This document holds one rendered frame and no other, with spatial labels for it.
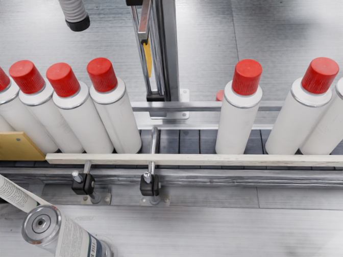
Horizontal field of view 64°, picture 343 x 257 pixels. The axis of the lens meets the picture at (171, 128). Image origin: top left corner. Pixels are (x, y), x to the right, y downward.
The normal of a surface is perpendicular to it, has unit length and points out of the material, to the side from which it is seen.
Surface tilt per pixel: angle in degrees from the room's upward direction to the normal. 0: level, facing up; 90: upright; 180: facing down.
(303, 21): 0
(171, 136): 0
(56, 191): 0
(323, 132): 90
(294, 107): 90
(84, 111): 90
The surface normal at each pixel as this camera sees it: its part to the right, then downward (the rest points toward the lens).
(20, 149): -0.04, 0.83
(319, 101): 0.07, 0.19
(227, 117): -0.69, 0.62
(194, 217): -0.06, -0.55
